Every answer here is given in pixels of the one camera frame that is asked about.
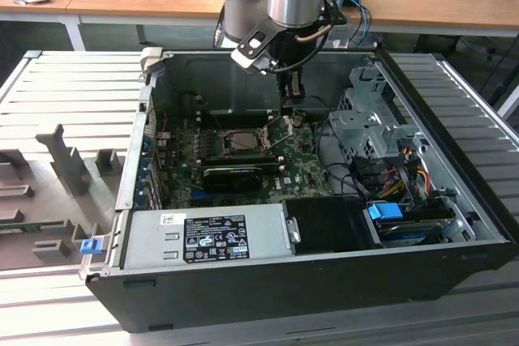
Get metal socket cover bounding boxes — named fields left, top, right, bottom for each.
left=261, top=113, right=295, bottom=149

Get black RAM slot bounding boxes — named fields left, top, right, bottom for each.
left=195, top=109, right=272, bottom=117
left=200, top=150, right=281, bottom=162
left=196, top=118, right=272, bottom=125
left=198, top=122, right=271, bottom=129
left=196, top=114, right=272, bottom=121
left=200, top=158, right=285, bottom=171

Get CPU socket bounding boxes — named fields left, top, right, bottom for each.
left=217, top=126, right=271, bottom=157

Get grey metal drive cage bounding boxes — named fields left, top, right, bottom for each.
left=327, top=65, right=431, bottom=160

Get green motherboard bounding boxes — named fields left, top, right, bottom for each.
left=161, top=114, right=337, bottom=209

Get black graphics card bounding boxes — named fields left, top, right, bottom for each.
left=201, top=164, right=263, bottom=192

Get black plastic fan shroud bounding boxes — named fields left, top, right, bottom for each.
left=281, top=196, right=382, bottom=256

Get hard disk in blue carrier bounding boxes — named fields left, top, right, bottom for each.
left=367, top=201, right=447, bottom=246

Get grey power supply unit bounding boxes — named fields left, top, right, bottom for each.
left=121, top=203, right=293, bottom=271

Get black open PC case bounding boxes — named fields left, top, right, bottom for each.
left=83, top=48, right=518, bottom=335

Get grey parts rack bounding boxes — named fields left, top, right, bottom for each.
left=0, top=122, right=127, bottom=272

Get blue case latch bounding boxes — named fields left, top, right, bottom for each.
left=79, top=239, right=101, bottom=256

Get green RAM stick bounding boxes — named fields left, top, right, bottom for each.
left=0, top=220, right=66, bottom=234

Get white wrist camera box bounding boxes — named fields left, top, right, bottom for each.
left=229, top=28, right=281, bottom=76

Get blue cable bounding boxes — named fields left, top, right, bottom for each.
left=338, top=0, right=371, bottom=41

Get black internal wire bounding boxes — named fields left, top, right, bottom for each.
left=314, top=117, right=368, bottom=198

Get beige case handle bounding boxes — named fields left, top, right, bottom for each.
left=139, top=46, right=165, bottom=76

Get yellow orange power wires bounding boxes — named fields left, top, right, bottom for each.
left=380, top=150, right=431, bottom=198

